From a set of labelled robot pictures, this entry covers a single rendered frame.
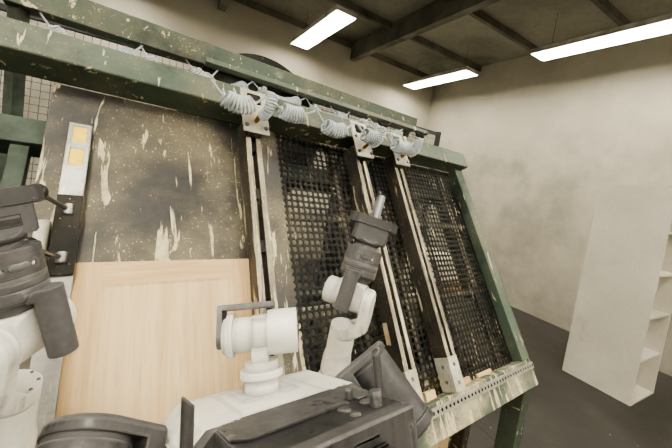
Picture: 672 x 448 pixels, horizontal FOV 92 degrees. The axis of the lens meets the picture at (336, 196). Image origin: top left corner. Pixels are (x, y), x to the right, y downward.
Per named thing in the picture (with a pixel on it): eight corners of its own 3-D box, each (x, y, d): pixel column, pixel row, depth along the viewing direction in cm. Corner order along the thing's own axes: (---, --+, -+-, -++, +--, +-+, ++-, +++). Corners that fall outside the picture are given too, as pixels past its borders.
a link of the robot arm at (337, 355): (355, 325, 85) (340, 388, 89) (317, 324, 82) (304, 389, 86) (369, 352, 75) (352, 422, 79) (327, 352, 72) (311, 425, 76)
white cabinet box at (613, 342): (630, 406, 302) (678, 188, 290) (561, 369, 351) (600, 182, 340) (653, 393, 332) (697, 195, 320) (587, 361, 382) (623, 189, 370)
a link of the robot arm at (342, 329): (379, 287, 79) (367, 336, 82) (345, 275, 82) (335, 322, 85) (371, 297, 73) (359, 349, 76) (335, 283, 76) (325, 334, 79)
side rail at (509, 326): (502, 362, 171) (522, 361, 163) (440, 176, 212) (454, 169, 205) (509, 359, 176) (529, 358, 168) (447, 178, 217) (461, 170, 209)
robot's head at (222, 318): (274, 354, 47) (273, 299, 50) (212, 361, 46) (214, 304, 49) (277, 352, 53) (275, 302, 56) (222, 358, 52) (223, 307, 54)
